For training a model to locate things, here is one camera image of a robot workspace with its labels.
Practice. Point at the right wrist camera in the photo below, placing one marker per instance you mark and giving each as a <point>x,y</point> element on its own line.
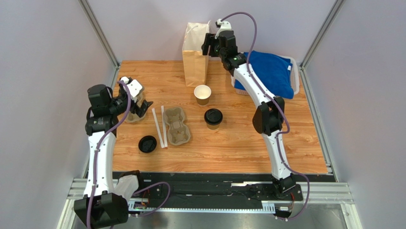
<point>222,26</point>

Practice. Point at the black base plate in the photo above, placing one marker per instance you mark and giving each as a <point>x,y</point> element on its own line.
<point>211,190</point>

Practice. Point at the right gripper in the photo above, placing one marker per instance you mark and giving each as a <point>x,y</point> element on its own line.
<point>208,44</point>

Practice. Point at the grey pulp cup carrier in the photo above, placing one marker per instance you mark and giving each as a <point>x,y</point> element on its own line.
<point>178,132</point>

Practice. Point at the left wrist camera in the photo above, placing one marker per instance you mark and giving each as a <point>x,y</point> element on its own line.
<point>132,87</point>

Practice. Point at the white wrapped straw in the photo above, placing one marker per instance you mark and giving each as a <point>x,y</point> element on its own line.
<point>164,128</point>
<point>158,128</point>

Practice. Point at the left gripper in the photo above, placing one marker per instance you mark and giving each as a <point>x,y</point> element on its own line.
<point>141,111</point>

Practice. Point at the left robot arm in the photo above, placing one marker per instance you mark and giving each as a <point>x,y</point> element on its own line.
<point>105,204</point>

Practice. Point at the brown paper bag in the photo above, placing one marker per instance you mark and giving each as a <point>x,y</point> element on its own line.
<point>195,64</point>

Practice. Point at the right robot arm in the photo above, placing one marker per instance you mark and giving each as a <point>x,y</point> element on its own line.
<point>269,118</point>

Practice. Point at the black cup lid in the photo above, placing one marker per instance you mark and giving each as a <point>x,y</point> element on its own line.
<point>213,116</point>
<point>147,144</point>

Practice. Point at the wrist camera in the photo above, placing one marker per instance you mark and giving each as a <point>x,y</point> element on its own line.
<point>222,26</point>
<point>132,87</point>

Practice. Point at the blue folded towel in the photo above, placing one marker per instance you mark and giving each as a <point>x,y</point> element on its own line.
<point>274,76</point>

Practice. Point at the paper coffee cup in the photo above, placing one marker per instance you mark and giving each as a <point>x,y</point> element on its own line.
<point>202,94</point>
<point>213,120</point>

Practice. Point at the aluminium frame rail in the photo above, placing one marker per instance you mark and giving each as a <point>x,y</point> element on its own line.
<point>322,191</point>

